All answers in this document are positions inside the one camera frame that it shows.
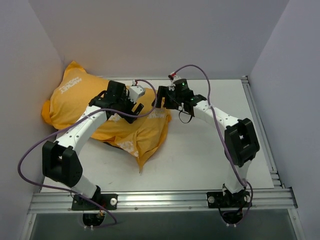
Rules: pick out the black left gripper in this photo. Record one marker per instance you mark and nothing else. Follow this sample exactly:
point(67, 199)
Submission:
point(130, 110)

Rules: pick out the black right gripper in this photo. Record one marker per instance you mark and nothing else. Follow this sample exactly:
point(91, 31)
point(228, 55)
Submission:
point(166, 97)

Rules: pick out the yellow Mickey Mouse pillowcase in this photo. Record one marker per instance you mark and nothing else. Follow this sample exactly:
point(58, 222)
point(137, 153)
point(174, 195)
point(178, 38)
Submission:
point(69, 100)

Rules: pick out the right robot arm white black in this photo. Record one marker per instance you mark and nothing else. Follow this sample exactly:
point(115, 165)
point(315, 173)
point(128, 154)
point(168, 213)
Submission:
point(238, 136)

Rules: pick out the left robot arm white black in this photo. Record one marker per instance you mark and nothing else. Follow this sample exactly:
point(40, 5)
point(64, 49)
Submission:
point(60, 158)

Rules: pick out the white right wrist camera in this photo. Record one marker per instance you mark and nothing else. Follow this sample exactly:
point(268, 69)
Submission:
point(173, 77)

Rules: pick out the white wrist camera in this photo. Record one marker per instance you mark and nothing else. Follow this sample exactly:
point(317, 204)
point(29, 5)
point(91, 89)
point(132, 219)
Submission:
point(173, 77)
point(135, 91)

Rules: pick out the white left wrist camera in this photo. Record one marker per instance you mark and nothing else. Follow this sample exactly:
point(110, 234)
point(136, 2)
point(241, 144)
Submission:
point(135, 91)

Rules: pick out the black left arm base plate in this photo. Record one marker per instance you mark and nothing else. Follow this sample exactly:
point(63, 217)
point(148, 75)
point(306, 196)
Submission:
point(107, 200)

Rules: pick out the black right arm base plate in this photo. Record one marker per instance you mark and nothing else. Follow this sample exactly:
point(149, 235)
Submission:
point(226, 199)

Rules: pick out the aluminium front frame rail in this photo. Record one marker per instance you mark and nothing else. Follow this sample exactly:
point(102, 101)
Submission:
point(160, 201)

